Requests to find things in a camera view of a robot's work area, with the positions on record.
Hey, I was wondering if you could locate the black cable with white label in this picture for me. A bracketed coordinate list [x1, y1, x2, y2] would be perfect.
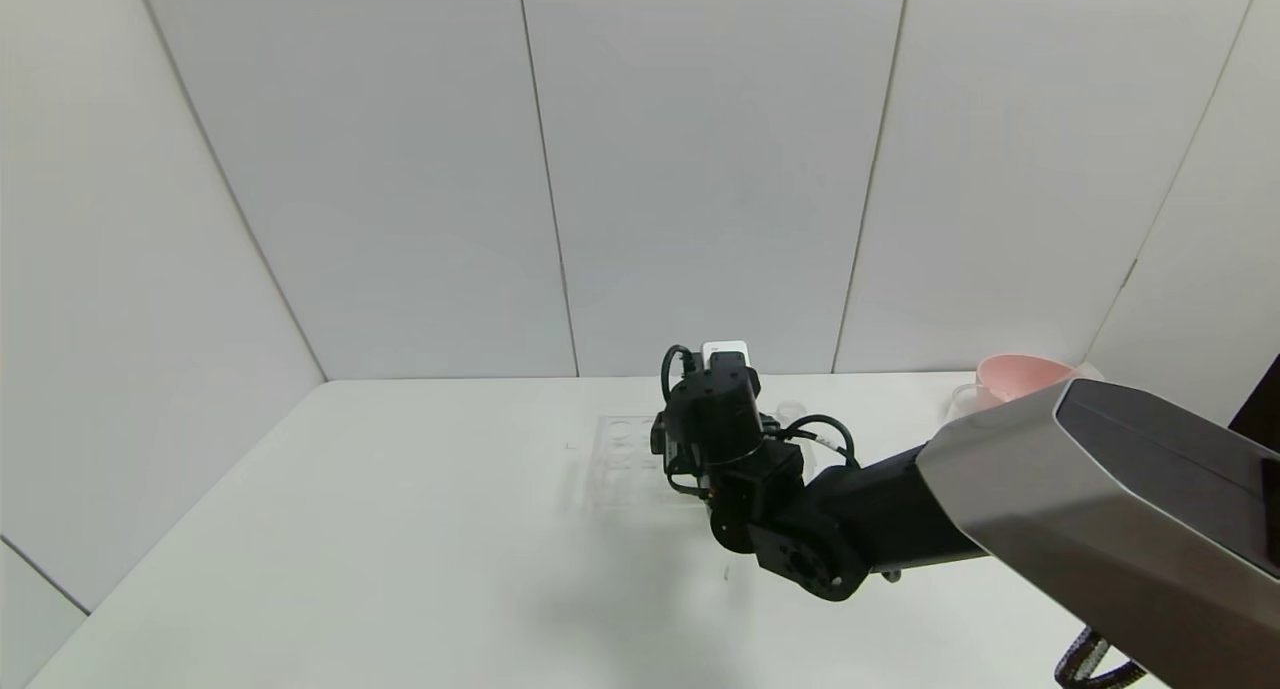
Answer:
[778, 415, 859, 467]

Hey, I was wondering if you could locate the grey braided cable sleeve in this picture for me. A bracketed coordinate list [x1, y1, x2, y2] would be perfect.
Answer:
[1055, 629, 1148, 689]

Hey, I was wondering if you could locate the clear acrylic test tube rack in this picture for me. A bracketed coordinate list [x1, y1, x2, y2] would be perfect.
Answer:
[588, 414, 816, 513]

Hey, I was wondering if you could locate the dark brown background object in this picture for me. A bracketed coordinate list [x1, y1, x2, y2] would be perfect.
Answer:
[1228, 354, 1280, 452]

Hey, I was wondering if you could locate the pink bowl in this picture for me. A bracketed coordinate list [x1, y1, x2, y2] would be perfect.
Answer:
[976, 355, 1079, 407]

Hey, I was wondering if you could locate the black camera cable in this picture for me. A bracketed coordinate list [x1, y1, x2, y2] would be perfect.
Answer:
[660, 345, 698, 402]

